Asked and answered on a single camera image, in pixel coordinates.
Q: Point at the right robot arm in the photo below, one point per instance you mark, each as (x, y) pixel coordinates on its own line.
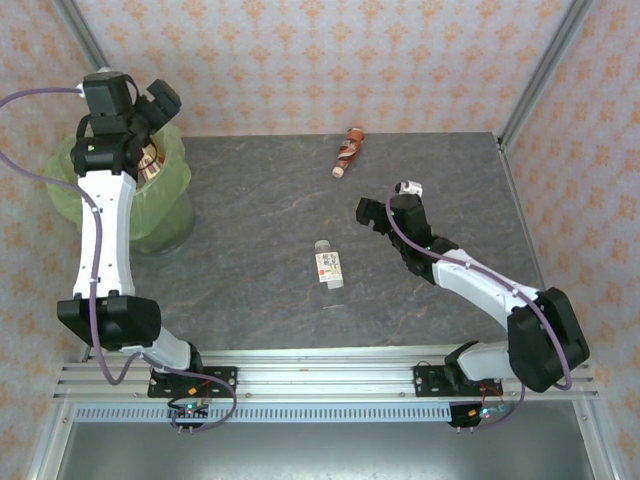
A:
(475, 285)

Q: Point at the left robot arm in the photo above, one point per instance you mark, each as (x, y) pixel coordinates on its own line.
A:
(105, 225)

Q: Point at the green bag lined bin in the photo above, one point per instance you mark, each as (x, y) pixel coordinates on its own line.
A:
(170, 210)

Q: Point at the small bottle white printed label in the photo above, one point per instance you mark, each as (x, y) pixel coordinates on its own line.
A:
(329, 265)

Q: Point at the brown coffee drink bottle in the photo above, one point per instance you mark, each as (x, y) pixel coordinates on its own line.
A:
(350, 147)

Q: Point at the aluminium frame post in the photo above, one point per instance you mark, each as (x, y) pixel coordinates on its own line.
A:
(545, 70)
(75, 25)

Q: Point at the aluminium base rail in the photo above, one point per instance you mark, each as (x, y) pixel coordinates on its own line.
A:
(325, 372)

